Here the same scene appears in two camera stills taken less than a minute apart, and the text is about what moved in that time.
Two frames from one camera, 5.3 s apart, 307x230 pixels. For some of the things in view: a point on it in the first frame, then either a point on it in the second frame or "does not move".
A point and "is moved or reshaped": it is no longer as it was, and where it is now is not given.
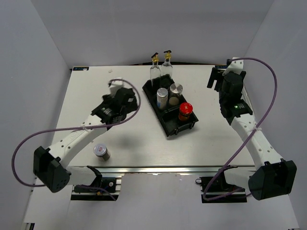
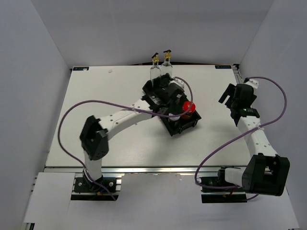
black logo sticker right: [221, 66] does not move
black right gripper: [216, 74] → [230, 91]
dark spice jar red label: [100, 150] is moved or reshaped
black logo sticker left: [81, 68] does not move
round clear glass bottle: [166, 67] does not move
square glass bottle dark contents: [155, 71] does not move
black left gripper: [108, 98] → [175, 108]
